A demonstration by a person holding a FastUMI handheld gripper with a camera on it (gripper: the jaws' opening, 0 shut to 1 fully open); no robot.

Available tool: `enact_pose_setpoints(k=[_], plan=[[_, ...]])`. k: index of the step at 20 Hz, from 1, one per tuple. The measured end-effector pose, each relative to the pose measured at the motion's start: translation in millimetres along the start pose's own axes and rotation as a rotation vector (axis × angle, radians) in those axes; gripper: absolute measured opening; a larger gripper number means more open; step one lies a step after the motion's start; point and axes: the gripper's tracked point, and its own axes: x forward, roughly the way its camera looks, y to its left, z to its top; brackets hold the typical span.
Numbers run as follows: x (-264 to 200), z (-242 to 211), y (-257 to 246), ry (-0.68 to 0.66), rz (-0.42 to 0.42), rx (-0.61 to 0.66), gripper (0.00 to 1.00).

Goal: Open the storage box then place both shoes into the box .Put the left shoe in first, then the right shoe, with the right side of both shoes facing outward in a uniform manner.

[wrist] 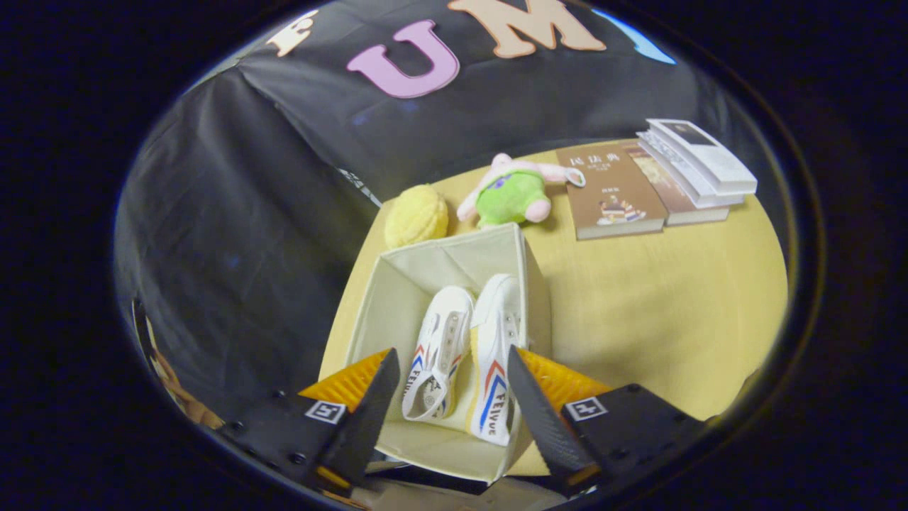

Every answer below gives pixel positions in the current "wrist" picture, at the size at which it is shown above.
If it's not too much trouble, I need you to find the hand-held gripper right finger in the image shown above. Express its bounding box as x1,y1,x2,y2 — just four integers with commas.
507,346,707,498

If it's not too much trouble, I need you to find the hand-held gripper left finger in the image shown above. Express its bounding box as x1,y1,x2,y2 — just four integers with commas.
216,348,402,498

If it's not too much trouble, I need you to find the white canvas shoe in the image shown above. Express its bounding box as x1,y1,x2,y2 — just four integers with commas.
466,274,529,446
402,285,475,423

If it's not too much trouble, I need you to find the beige fabric storage box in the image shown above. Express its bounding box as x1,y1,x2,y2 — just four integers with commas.
345,222,553,485

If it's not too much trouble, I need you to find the yellow plush ball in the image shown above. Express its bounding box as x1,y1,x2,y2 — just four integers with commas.
384,184,450,250

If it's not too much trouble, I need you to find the green and pink plush toy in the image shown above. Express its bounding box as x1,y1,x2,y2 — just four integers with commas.
456,153,587,229

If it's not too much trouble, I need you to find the brown book with illustration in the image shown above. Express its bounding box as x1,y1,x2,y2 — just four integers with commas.
555,145,669,241

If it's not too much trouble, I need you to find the brown book with pale cover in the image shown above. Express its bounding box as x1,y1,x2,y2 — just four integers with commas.
624,142,731,226

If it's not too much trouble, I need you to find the white book with patterned cover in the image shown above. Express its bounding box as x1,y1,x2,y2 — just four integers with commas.
636,128,746,209

